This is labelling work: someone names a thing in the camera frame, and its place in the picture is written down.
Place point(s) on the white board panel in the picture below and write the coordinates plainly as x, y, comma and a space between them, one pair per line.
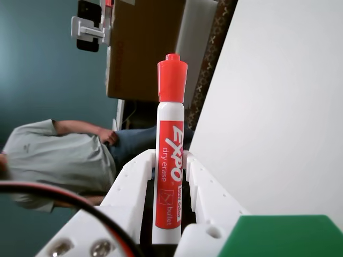
197, 40

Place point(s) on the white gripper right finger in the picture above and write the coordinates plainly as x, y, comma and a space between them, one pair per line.
211, 195

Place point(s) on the white phone holder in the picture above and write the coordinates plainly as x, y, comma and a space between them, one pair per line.
88, 30

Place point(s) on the black phone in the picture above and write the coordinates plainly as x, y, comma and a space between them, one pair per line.
88, 10

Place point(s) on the red Expo marker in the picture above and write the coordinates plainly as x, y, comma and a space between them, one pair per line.
170, 150

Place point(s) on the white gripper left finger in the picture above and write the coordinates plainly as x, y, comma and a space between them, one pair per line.
128, 184

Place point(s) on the person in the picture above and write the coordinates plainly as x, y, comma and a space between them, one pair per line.
59, 160

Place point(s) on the brown cardboard box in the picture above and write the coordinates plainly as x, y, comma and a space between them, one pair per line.
144, 48

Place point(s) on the green printed camera mount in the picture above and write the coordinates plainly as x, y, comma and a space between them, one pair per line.
281, 238

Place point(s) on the person's hand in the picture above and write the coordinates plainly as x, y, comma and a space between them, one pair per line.
108, 136

